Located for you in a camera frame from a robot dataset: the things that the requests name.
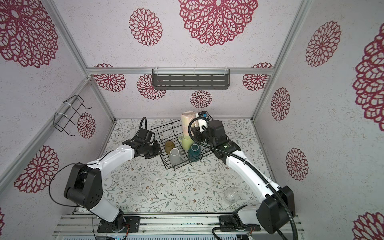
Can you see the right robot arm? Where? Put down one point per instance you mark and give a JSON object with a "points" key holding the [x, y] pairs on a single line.
{"points": [[277, 204]]}

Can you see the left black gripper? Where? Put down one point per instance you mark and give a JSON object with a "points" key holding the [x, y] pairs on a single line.
{"points": [[158, 150]]}

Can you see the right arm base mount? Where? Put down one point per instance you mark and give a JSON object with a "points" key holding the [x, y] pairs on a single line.
{"points": [[242, 219]]}

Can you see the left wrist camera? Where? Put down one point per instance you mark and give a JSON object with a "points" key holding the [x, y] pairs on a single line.
{"points": [[144, 136]]}

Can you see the dark green mug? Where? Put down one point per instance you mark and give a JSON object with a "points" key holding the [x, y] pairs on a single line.
{"points": [[194, 153]]}

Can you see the grey wall shelf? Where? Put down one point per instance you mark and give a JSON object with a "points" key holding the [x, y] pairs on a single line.
{"points": [[191, 80]]}

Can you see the black wire wall holder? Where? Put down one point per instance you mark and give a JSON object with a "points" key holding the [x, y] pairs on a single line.
{"points": [[65, 117]]}

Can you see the pink purple mug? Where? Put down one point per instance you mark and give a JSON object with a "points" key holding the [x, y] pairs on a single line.
{"points": [[186, 118]]}

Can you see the light green mug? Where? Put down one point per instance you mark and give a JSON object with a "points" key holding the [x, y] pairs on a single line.
{"points": [[186, 142]]}

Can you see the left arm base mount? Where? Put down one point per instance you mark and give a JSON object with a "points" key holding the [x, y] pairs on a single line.
{"points": [[122, 224]]}

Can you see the amber glass cup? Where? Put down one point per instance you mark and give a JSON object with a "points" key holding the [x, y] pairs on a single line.
{"points": [[169, 145]]}

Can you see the clear glass cup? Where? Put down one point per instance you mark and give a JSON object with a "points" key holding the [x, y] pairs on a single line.
{"points": [[231, 196]]}

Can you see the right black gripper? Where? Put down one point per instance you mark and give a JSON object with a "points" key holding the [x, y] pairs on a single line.
{"points": [[198, 134]]}

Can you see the cream grey mug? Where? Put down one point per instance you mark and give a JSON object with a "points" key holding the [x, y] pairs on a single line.
{"points": [[175, 157]]}

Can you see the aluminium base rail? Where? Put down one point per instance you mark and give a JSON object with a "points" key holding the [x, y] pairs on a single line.
{"points": [[145, 224]]}

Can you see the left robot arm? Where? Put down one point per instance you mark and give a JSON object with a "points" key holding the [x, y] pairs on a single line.
{"points": [[85, 183]]}

